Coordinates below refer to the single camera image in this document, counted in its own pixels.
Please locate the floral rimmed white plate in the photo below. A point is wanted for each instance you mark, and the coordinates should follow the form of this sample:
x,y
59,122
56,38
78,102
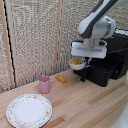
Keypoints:
x,y
29,110

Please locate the pink cup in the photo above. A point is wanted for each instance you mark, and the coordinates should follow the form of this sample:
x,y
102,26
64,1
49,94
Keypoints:
x,y
44,85

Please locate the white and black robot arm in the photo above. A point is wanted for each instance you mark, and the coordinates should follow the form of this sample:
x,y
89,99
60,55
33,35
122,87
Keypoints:
x,y
96,23

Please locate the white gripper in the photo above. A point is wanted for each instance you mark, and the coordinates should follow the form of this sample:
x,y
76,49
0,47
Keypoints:
x,y
88,50

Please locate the small white bowl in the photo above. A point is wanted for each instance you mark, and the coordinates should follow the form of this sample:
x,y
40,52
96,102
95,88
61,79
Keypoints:
x,y
76,66

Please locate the yellow food piece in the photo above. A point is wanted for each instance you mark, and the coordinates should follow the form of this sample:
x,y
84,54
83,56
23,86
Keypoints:
x,y
61,78
75,61

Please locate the white blurry object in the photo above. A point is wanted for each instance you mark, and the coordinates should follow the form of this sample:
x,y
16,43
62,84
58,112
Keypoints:
x,y
122,120

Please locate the black air fryer drawer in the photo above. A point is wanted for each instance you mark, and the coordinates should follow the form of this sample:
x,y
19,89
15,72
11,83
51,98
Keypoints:
x,y
100,73

